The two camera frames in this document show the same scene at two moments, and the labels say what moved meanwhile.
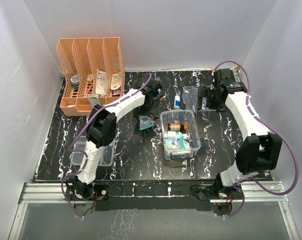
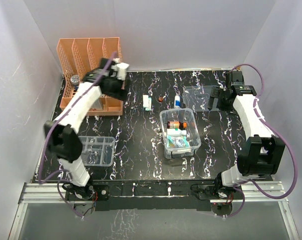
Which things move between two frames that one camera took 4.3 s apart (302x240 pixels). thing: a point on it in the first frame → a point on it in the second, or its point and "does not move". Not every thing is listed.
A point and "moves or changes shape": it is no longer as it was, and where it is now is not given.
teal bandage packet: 145,122 → 181,141
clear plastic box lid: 190,98 does not move
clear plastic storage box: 180,134 does not move
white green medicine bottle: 176,134 moves or changes shape
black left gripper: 153,112 → 121,95
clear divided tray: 107,158 does not move
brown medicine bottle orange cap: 177,127 moves or changes shape
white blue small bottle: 177,102 does not move
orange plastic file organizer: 92,65 does not move
